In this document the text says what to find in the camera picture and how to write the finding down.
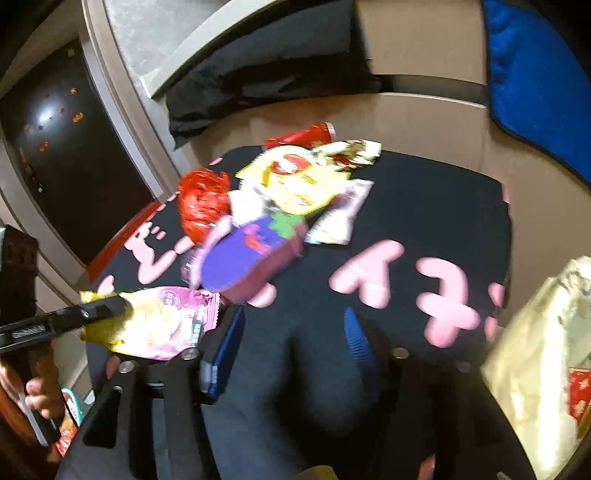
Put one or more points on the pink and yellow snack packet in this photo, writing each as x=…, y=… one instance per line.
x=161, y=323

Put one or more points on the purple snack box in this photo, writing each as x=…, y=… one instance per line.
x=240, y=261

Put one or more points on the red printed packet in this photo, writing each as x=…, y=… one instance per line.
x=581, y=392

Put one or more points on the red foil wrapper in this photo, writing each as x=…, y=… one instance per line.
x=203, y=203

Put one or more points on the teal plastic item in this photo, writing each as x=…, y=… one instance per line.
x=73, y=405

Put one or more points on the person's left hand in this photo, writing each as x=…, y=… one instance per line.
x=44, y=399

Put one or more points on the yellow snack packet silver lining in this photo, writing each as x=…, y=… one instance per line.
x=295, y=184

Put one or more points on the beige cardboard box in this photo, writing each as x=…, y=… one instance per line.
x=415, y=37

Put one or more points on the pink and white packet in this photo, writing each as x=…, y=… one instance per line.
x=339, y=217

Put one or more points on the person's left forearm brown sleeve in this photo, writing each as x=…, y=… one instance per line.
x=10, y=397

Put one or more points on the black cloth with pink print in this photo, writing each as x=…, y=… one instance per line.
x=429, y=217

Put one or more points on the pale yellow plastic bag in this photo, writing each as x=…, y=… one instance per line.
x=531, y=360

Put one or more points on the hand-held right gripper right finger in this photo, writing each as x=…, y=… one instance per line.
x=359, y=344

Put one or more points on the dark cloth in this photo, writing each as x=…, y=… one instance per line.
x=268, y=78

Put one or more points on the black board with stickers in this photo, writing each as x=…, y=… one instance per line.
x=69, y=161

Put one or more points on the small white packet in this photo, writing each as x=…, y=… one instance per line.
x=244, y=207

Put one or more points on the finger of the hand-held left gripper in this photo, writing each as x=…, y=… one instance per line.
x=92, y=310

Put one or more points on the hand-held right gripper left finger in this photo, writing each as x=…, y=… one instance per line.
x=225, y=350

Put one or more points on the red snack packet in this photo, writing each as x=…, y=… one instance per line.
x=304, y=134

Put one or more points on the blue towel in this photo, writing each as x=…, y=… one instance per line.
x=540, y=74

